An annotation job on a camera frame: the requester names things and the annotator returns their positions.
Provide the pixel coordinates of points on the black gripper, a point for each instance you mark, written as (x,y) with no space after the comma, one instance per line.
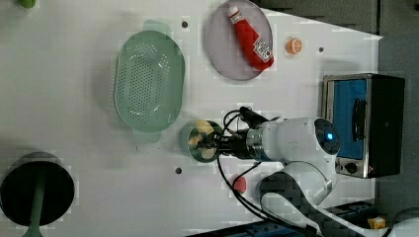
(234,145)

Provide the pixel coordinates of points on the yellow peeled banana toy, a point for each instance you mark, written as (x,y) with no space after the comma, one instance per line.
(202,127)

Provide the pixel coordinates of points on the green mug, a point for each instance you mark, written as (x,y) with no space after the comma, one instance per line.
(185,135)

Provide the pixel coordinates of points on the red strawberry toy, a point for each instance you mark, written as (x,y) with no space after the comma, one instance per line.
(240,185)

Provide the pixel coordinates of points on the green colander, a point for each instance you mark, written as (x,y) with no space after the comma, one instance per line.
(148,88)

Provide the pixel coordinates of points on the grey round plate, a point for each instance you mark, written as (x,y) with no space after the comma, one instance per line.
(223,46)

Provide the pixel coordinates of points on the red ketchup bottle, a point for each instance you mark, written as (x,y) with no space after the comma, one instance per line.
(256,49)

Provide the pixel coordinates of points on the orange slice toy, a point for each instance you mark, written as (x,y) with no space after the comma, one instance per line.
(294,46)

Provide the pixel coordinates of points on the black toaster oven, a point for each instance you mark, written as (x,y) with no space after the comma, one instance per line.
(367,111)

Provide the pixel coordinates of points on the black utensil cup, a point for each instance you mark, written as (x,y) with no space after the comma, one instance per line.
(18,187)

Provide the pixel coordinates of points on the yellow red clamp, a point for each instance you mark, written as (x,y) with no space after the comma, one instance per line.
(377,223)

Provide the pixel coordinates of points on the green spatula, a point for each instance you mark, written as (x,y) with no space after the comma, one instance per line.
(36,213)

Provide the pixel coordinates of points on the green round object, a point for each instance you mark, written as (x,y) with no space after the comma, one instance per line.
(28,4)

